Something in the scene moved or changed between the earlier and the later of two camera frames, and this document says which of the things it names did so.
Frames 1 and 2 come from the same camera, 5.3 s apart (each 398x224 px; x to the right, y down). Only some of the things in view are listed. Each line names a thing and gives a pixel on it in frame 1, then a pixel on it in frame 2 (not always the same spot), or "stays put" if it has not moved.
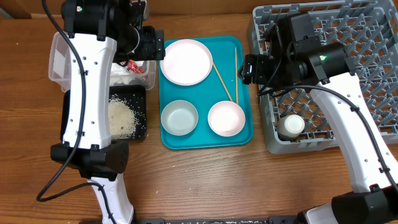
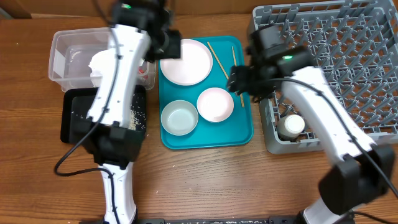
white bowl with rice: x=179 y=117 stays put
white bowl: x=226 y=118 -> x=215 y=104
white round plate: x=186 y=62 stays put
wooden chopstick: x=222 y=81 -> x=217 y=60
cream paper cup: x=290 y=126 stays put
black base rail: x=219 y=221 stays put
